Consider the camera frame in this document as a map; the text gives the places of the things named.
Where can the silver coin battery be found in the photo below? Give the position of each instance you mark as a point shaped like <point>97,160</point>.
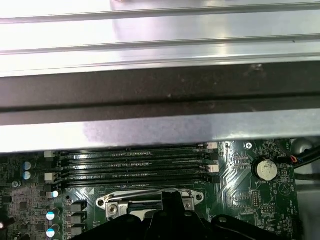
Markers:
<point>266,170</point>

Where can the black PC case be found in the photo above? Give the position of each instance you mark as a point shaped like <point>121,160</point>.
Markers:
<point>160,87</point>

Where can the CPU socket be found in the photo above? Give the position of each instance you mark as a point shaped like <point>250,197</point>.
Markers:
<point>117,212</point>

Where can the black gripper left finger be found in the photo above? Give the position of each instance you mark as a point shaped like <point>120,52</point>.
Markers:
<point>150,230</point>

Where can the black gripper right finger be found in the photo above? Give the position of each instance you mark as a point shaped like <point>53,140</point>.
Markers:
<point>200,230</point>

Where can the black RAM slot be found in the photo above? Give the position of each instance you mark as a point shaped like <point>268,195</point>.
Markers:
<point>125,162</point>
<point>125,171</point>
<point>125,153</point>
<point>125,181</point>

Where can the green motherboard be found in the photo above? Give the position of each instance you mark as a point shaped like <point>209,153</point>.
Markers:
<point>237,180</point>

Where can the metal locking lever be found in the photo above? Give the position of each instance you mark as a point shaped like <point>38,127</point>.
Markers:
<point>135,195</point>

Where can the silver CPU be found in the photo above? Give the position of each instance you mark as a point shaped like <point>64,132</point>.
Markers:
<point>142,214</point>

